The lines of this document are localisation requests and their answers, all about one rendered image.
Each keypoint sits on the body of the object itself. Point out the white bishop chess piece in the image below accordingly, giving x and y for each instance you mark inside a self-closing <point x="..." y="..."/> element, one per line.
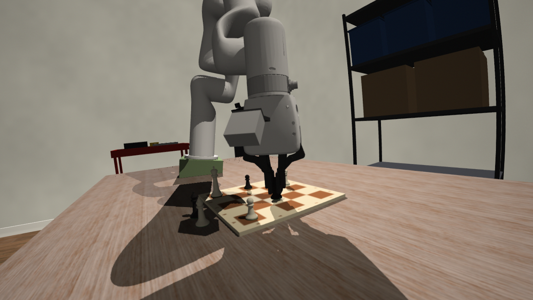
<point x="202" y="221"/>

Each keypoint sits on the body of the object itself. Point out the wooden chessboard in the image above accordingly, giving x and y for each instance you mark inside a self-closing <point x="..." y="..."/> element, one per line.
<point x="297" y="199"/>

